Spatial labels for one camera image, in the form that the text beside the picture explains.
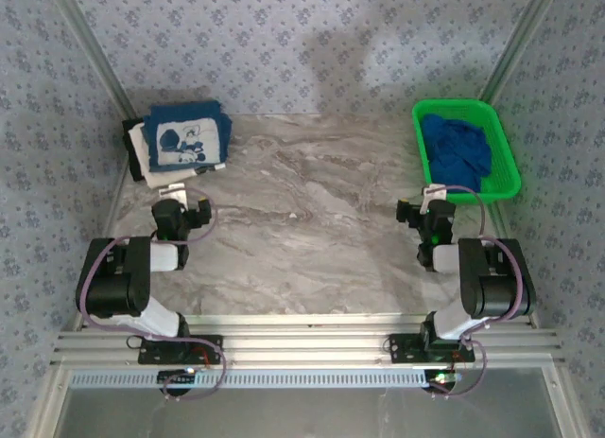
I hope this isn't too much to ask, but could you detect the plain royal blue t-shirt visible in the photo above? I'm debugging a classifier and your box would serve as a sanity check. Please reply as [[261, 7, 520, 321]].
[[420, 112, 493, 193]]

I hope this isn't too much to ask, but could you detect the folded navy printed t-shirt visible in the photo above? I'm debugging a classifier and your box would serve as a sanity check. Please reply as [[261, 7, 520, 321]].
[[143, 101, 233, 173]]

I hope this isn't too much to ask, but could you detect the folded white t-shirt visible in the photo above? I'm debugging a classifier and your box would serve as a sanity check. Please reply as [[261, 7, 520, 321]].
[[128, 123, 227, 189]]

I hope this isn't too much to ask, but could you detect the folded black t-shirt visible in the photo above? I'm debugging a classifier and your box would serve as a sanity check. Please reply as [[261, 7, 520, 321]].
[[121, 118, 146, 183]]

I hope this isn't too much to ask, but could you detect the green plastic mesh basket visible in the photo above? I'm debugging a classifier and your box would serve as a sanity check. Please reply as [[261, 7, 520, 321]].
[[411, 98, 522, 205]]

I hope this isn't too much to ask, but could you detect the right controller board with LED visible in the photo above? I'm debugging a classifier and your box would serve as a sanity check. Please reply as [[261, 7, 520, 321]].
[[426, 370, 462, 388]]

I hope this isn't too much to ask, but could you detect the controller board with led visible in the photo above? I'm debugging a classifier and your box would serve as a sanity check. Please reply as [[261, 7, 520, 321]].
[[158, 369, 198, 385], [426, 370, 462, 388]]

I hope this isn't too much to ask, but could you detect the left controller board with LED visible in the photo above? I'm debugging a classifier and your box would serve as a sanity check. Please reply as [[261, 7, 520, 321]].
[[158, 369, 198, 385]]

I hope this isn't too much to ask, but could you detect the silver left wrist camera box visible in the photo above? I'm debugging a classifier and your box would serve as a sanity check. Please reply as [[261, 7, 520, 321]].
[[158, 183, 188, 205]]

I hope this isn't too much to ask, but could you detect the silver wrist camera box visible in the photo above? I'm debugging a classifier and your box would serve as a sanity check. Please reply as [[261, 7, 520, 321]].
[[422, 184, 448, 207], [158, 183, 188, 205]]

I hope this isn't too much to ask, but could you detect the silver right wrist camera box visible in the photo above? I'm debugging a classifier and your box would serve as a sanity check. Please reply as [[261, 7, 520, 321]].
[[422, 184, 448, 207]]

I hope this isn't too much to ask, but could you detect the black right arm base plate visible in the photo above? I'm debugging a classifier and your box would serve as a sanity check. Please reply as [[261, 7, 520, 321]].
[[388, 333, 475, 363]]

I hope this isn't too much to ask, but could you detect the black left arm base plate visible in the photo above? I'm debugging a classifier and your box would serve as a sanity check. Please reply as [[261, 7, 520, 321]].
[[138, 336, 224, 365]]

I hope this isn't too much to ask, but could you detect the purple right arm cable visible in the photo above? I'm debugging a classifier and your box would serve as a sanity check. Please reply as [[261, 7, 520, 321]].
[[424, 184, 526, 401]]

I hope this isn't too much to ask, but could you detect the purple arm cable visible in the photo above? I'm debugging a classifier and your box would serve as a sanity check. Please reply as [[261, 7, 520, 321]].
[[75, 186, 229, 404], [424, 184, 526, 401]]

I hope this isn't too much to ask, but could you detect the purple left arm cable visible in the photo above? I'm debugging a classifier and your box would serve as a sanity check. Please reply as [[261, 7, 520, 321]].
[[75, 186, 229, 404]]

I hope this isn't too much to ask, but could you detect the aluminium mounting rail frame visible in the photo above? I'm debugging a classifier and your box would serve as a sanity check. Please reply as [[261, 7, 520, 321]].
[[49, 314, 566, 369]]

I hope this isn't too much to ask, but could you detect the aluminium corner post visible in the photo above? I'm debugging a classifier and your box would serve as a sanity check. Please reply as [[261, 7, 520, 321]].
[[477, 0, 564, 109], [46, 0, 139, 121]]

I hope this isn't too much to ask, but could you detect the grey slotted cable duct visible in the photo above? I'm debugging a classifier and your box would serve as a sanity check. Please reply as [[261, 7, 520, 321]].
[[70, 369, 436, 390]]

